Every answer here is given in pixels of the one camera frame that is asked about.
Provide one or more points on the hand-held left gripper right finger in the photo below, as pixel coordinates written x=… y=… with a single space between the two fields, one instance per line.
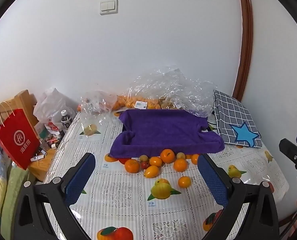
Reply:
x=212 y=177

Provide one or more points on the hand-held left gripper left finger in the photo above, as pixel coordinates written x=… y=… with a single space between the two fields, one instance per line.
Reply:
x=79 y=177

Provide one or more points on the mandarin orange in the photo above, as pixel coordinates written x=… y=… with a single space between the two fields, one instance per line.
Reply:
x=155 y=161
x=180 y=165
x=195 y=158
x=184 y=182
x=132 y=165
x=168 y=155

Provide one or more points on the yellow oval fruit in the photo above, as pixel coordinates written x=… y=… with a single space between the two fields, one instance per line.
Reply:
x=151 y=172

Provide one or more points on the purple towel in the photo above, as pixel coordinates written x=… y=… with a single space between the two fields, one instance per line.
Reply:
x=163 y=132

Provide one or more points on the small red fruit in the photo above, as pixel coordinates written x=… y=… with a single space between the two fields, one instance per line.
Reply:
x=145 y=164

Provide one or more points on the pile of tan fruits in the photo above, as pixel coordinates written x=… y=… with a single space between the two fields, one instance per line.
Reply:
x=168 y=103

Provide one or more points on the small pale yellow fruit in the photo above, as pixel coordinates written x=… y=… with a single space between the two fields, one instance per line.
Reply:
x=143 y=158
x=180 y=155

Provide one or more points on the wooden nightstand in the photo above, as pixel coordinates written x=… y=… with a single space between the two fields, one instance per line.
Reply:
x=42 y=165

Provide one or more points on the dark drink bottle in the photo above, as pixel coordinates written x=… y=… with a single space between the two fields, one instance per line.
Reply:
x=66 y=123

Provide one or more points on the red white packet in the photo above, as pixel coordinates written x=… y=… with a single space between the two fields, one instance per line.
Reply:
x=52 y=127

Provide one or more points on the green blanket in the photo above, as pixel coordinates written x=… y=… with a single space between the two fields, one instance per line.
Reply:
x=13 y=195

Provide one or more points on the grey checked notebook blue star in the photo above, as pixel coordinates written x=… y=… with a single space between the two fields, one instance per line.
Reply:
x=228 y=110

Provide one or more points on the small clear plastic bag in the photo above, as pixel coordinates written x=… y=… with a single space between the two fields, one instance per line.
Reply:
x=96 y=110

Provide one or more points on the red paper bag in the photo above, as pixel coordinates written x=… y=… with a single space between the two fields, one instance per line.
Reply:
x=16 y=140

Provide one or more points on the white plastic bag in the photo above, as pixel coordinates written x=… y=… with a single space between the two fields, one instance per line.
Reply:
x=52 y=102

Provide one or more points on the pile of bagged oranges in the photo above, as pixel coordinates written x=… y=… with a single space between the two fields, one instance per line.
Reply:
x=126 y=101

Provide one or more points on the white price label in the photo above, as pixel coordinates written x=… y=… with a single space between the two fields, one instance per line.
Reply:
x=141 y=104

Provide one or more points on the wooden headboard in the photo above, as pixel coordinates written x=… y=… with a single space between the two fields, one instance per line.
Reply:
x=23 y=100

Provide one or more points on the large clear plastic bag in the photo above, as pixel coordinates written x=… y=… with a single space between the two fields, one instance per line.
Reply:
x=168 y=85

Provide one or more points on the brown wooden door frame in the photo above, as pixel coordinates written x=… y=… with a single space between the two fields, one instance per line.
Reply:
x=247 y=30

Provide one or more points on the white light switch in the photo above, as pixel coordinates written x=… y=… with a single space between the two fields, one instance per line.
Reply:
x=108 y=7

